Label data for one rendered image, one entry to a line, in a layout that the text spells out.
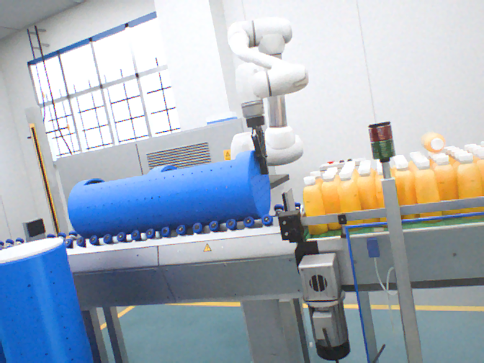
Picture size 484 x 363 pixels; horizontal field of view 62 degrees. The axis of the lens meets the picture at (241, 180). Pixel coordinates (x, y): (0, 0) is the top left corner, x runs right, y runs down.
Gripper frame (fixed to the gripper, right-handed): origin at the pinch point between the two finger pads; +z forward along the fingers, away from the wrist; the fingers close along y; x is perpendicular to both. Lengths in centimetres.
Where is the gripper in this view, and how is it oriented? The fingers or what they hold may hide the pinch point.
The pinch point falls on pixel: (263, 166)
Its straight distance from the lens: 166.5
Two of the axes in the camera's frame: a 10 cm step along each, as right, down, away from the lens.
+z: 1.9, 9.8, 1.0
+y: 3.1, -1.6, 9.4
